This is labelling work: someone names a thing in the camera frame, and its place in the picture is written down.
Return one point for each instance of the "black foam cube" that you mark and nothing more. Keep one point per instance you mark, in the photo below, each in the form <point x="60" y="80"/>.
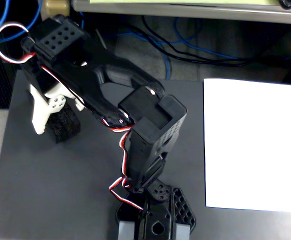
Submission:
<point x="65" y="125"/>

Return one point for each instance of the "white paper sheet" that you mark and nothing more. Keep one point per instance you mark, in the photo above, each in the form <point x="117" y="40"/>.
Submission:
<point x="250" y="145"/>

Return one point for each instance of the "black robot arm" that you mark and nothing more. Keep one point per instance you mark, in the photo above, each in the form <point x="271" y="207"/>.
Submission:
<point x="148" y="140"/>

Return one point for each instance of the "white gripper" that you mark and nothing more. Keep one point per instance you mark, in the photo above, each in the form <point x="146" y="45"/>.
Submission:
<point x="56" y="105"/>

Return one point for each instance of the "white desk board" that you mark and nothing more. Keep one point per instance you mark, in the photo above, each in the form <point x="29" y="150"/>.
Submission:
<point x="185" y="11"/>

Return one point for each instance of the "beige plastic block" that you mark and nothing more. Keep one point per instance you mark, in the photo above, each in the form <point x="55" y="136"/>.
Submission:
<point x="56" y="6"/>

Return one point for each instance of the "grey table clamp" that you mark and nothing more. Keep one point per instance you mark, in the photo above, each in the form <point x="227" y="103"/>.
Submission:
<point x="126" y="231"/>
<point x="183" y="232"/>

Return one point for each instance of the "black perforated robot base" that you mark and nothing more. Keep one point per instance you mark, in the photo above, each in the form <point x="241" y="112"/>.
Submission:
<point x="183" y="210"/>

